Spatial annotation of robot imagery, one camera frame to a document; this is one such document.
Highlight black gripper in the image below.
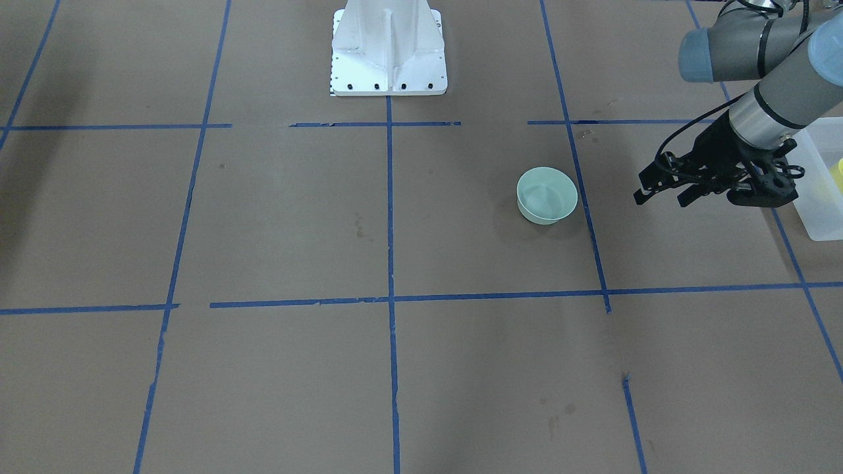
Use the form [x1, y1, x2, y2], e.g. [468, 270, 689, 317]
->
[633, 113, 805, 208]

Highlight mint green plastic bowl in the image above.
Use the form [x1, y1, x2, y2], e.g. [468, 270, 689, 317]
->
[516, 166, 579, 226]

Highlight yellow plastic cup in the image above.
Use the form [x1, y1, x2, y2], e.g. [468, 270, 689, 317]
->
[829, 159, 843, 194]

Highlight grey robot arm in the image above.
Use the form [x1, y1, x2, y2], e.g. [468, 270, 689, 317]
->
[634, 1, 841, 208]

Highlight translucent plastic storage box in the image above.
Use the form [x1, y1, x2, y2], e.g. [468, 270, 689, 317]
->
[788, 117, 842, 241]

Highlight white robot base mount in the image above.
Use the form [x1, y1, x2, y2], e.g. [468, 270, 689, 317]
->
[329, 1, 449, 97]

